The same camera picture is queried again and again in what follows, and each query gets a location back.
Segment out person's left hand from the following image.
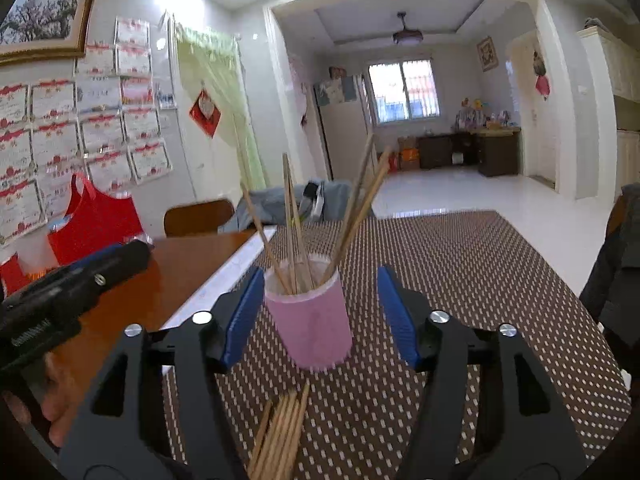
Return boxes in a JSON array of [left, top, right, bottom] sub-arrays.
[[40, 355, 96, 448]]

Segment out orange cardboard box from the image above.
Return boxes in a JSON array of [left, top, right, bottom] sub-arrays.
[[397, 137, 420, 171]]

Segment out framed wall picture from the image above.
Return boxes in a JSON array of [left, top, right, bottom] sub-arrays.
[[476, 36, 499, 72]]

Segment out small photo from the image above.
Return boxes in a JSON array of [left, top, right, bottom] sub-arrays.
[[156, 80, 177, 110]]

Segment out white door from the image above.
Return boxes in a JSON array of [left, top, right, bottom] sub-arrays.
[[507, 30, 558, 183]]

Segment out dark jacket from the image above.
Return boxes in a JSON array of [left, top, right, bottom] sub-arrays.
[[580, 185, 640, 356]]

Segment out pile of wooden chopsticks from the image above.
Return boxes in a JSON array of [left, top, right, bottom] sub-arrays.
[[247, 380, 311, 480]]

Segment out white wall cabinets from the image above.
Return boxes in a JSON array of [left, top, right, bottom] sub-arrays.
[[575, 25, 640, 201]]

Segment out brown wooden chair back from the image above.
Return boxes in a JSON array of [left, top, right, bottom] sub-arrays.
[[164, 199, 236, 238]]

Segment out bunch of wooden chopsticks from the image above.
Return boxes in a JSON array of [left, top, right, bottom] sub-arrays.
[[240, 132, 392, 295]]

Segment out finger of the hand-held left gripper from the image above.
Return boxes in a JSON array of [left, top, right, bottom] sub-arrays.
[[0, 241, 152, 321]]

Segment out group of award certificates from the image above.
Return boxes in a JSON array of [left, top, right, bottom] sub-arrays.
[[0, 16, 173, 248]]

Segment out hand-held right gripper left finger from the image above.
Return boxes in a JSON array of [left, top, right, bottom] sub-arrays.
[[57, 266, 266, 480]]

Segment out brown polka-dot table mat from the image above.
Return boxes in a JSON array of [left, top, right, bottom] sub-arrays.
[[165, 210, 633, 480]]

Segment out assorted colourful clutter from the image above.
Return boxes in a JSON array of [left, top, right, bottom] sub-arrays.
[[454, 97, 516, 131]]

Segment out pale green curtain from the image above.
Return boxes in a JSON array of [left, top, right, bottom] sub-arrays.
[[172, 22, 266, 191]]

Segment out red hanging tassel decoration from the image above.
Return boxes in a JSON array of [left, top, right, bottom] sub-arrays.
[[532, 50, 551, 101]]

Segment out red diamond paper decoration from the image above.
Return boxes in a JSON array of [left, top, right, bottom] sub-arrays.
[[189, 89, 222, 138]]

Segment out gold-framed blossom picture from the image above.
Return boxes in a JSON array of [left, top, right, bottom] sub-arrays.
[[0, 0, 101, 66]]

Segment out pink cup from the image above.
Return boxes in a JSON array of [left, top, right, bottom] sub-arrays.
[[263, 255, 354, 373]]

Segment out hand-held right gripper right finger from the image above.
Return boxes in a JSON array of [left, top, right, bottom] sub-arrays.
[[377, 265, 588, 480]]

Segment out ceiling fan lamp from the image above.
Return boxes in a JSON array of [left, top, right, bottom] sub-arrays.
[[392, 11, 423, 47]]

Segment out barred window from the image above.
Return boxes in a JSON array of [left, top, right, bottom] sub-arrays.
[[368, 59, 441, 123]]

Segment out red gift bag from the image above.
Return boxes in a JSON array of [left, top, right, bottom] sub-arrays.
[[47, 172, 146, 268]]

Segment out dark wooden desk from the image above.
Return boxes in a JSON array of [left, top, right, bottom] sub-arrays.
[[417, 127, 522, 177]]

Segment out beige refrigerator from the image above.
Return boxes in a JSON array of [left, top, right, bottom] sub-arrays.
[[314, 74, 376, 183]]

